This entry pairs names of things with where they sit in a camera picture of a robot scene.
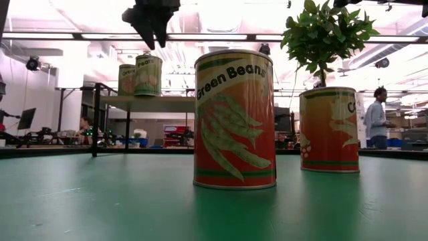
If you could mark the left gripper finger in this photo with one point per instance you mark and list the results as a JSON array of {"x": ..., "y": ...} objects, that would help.
[
  {"x": 161, "y": 30},
  {"x": 147, "y": 31}
]

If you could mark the Pears label tin can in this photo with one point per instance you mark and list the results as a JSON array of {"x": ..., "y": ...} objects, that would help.
[{"x": 148, "y": 77}]

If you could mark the Oranges label tin can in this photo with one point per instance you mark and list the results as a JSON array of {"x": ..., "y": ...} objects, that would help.
[{"x": 125, "y": 80}]

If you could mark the Green Beans label tin can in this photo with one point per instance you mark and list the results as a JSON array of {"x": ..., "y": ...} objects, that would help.
[{"x": 234, "y": 134}]

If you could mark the Corn label tin can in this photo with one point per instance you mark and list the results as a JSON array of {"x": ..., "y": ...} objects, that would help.
[{"x": 329, "y": 134}]

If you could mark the wooden shelf black legs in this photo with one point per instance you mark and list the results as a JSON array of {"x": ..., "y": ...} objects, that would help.
[{"x": 150, "y": 103}]

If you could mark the black spot lamp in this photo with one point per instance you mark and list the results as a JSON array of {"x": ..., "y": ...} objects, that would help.
[
  {"x": 32, "y": 63},
  {"x": 382, "y": 62},
  {"x": 264, "y": 49}
]

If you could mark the red tool cart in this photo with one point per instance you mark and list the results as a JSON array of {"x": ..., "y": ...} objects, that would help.
[{"x": 175, "y": 134}]

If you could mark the blue storage bin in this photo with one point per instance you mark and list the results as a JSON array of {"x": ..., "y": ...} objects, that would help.
[{"x": 142, "y": 142}]

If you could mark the person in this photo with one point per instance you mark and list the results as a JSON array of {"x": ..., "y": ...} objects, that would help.
[
  {"x": 376, "y": 117},
  {"x": 85, "y": 129}
]

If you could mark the tilted black monitor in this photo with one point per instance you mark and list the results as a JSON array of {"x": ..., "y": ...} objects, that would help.
[{"x": 26, "y": 118}]

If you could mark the green potted plant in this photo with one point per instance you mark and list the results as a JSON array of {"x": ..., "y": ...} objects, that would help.
[{"x": 321, "y": 37}]

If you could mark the rack with blue bins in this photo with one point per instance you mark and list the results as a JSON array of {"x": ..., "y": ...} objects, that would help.
[{"x": 394, "y": 143}]

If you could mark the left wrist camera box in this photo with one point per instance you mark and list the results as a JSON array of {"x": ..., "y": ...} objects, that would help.
[{"x": 130, "y": 16}]

